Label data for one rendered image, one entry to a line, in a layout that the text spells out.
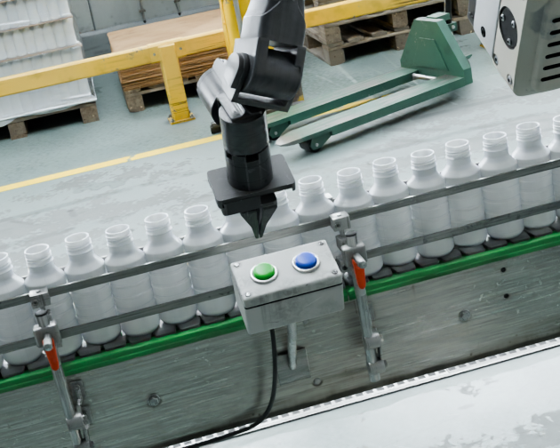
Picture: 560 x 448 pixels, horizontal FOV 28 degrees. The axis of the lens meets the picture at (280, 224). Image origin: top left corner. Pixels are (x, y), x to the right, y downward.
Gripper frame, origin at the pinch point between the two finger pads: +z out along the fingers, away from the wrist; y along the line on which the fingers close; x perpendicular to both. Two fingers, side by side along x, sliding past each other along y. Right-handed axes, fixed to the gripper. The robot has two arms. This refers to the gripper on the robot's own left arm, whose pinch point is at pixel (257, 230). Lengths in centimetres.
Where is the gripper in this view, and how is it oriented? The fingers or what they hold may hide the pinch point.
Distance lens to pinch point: 147.0
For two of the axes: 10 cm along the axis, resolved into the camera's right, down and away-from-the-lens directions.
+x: 2.7, 6.2, -7.4
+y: -9.6, 2.4, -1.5
